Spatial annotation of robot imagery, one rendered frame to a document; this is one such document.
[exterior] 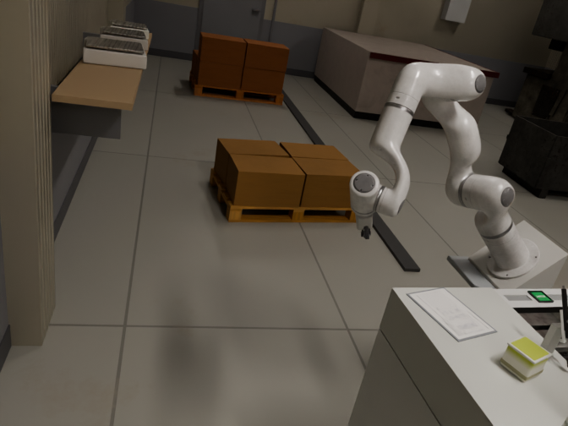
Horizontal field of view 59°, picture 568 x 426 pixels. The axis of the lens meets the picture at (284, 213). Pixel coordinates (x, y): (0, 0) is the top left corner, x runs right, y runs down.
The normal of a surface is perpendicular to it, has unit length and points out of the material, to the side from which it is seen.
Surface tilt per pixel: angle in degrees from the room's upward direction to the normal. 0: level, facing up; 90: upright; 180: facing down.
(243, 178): 90
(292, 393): 0
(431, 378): 90
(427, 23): 90
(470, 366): 0
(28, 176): 90
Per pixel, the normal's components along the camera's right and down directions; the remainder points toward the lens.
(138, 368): 0.18, -0.89
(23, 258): 0.18, 0.46
